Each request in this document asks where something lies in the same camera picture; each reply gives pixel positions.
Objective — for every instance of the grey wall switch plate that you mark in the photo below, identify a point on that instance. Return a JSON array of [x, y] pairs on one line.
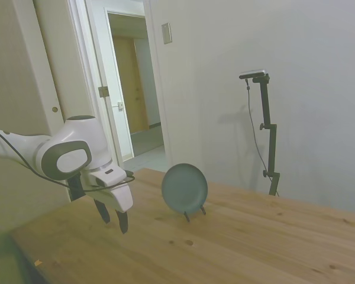
[[166, 33]]

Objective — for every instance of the brown wooden door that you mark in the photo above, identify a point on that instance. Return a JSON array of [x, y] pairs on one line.
[[128, 88]]

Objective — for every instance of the blue-grey round plate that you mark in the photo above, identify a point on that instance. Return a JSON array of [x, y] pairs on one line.
[[183, 186]]

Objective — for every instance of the white door frame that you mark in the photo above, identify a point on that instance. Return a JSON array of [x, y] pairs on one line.
[[91, 59]]

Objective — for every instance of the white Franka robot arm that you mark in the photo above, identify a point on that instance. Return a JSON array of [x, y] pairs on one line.
[[23, 142]]

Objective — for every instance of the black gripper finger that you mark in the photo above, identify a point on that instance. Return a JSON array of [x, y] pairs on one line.
[[104, 213], [123, 222]]

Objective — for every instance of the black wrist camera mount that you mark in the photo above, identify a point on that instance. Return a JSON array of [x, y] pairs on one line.
[[75, 189]]

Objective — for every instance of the white door latch plate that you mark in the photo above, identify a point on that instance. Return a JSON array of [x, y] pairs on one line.
[[118, 106]]

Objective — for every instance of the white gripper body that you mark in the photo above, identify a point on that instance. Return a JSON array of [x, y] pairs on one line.
[[119, 196]]

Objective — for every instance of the beige door with round pull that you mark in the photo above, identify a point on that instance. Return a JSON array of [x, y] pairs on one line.
[[62, 74]]

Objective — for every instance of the orange tape piece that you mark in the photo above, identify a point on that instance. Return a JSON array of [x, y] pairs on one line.
[[38, 262]]

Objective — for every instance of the grey exterior camera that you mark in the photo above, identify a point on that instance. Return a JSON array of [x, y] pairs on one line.
[[253, 73]]

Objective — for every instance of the black camera stand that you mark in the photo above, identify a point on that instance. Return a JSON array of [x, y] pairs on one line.
[[272, 148]]

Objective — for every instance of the metal door hinge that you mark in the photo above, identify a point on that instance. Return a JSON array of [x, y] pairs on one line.
[[103, 91]]

